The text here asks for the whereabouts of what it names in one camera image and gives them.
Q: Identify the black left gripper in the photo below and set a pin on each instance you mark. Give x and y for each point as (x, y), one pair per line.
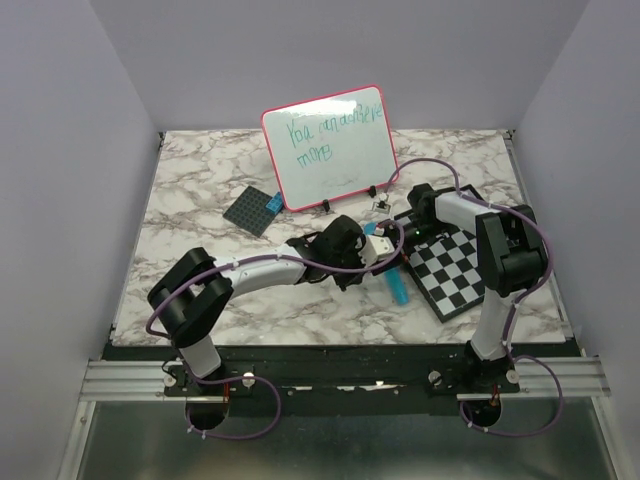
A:
(345, 282)

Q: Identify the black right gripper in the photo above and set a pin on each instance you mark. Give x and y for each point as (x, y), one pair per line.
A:
(392, 234)

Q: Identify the pink framed whiteboard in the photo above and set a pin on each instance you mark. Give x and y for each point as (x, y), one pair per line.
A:
(331, 147)

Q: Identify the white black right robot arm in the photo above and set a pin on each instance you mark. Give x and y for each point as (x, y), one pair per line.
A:
(514, 260)

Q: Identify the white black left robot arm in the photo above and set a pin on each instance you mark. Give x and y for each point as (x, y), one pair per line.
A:
(189, 299)

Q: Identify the black whiteboard stand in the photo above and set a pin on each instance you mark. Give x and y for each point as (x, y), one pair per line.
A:
(326, 204)

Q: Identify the black white chessboard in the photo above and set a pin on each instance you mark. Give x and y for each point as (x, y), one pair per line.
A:
(446, 272)

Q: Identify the blue lego brick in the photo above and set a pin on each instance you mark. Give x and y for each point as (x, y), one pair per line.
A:
(276, 204)

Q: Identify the dark grey lego baseplate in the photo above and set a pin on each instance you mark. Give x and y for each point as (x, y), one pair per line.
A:
(248, 211)

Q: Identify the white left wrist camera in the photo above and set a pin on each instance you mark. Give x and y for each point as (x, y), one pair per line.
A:
(375, 249)

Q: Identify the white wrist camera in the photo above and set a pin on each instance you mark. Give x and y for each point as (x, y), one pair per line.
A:
(381, 206)
(375, 249)

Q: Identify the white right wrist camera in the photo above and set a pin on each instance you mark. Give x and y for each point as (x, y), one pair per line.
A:
(381, 206)

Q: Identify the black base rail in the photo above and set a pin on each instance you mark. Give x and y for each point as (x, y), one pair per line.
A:
(346, 380)

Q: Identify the aluminium frame rail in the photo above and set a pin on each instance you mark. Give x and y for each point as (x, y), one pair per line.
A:
(200, 174)

